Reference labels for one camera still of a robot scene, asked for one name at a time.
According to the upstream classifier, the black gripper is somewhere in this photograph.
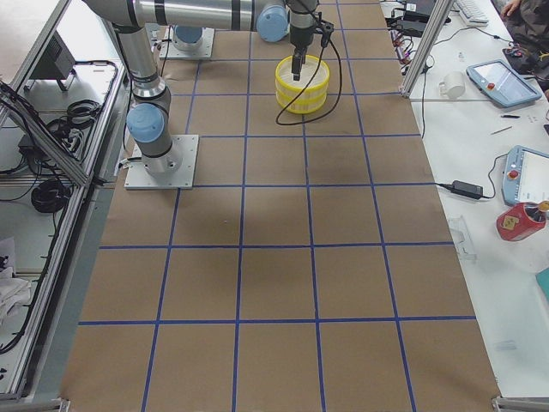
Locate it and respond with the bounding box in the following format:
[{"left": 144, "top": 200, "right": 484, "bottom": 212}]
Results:
[{"left": 289, "top": 9, "right": 317, "bottom": 82}]

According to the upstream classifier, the yellow steamer layer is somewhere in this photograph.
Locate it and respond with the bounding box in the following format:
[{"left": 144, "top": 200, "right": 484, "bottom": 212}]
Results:
[
  {"left": 275, "top": 90, "right": 327, "bottom": 114},
  {"left": 274, "top": 55, "right": 330, "bottom": 98}
]

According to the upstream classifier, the white mug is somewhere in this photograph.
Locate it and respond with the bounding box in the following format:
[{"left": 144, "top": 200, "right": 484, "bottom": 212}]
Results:
[{"left": 438, "top": 71, "right": 466, "bottom": 100}]

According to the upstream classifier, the far teach pendant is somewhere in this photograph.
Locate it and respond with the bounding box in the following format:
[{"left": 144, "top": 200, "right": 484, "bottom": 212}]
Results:
[{"left": 466, "top": 60, "right": 542, "bottom": 108}]

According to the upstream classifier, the teach pendant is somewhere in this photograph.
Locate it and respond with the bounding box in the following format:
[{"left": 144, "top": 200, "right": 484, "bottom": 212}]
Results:
[
  {"left": 466, "top": 60, "right": 542, "bottom": 108},
  {"left": 502, "top": 145, "right": 548, "bottom": 205}
]

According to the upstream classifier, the black power adapter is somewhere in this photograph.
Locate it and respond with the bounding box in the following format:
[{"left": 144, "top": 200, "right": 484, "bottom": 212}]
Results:
[{"left": 450, "top": 180, "right": 484, "bottom": 200}]

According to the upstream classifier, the near teach pendant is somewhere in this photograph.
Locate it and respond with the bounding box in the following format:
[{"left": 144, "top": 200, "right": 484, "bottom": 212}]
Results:
[{"left": 502, "top": 145, "right": 548, "bottom": 205}]

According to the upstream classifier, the red emergency stop box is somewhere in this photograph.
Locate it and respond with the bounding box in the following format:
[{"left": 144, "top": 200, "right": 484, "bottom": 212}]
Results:
[{"left": 496, "top": 201, "right": 548, "bottom": 241}]

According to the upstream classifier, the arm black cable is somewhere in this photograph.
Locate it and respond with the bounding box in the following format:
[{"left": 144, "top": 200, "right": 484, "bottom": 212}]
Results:
[{"left": 274, "top": 8, "right": 344, "bottom": 126}]

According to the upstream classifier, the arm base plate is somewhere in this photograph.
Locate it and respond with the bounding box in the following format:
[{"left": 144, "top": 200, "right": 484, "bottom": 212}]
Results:
[
  {"left": 124, "top": 135, "right": 199, "bottom": 190},
  {"left": 160, "top": 26, "right": 215, "bottom": 60}
]

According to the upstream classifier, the aluminium frame post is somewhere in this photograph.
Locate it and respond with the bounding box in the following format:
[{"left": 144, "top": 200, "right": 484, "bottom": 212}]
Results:
[{"left": 401, "top": 0, "right": 453, "bottom": 98}]

